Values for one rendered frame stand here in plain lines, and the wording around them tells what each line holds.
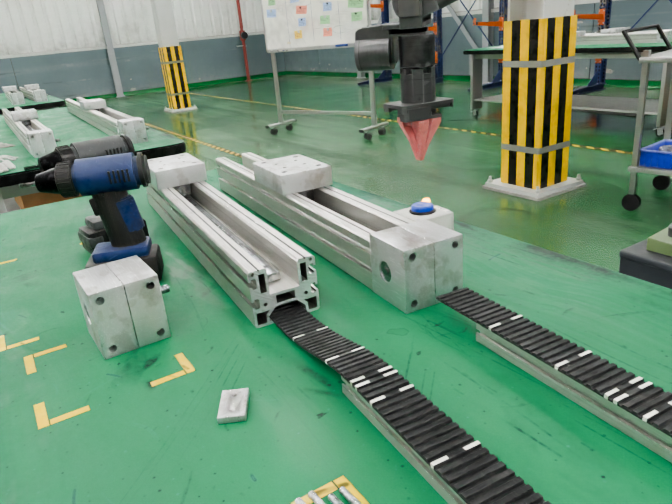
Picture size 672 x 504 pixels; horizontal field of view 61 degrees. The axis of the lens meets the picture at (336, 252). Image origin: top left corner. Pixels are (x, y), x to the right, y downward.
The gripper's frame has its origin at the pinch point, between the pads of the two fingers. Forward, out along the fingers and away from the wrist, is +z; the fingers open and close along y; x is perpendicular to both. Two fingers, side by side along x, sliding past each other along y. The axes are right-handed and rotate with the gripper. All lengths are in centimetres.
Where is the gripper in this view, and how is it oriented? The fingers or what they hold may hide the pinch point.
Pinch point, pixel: (419, 155)
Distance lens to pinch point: 100.7
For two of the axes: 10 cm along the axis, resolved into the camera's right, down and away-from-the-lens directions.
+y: -8.8, 2.4, -4.0
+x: 4.6, 2.9, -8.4
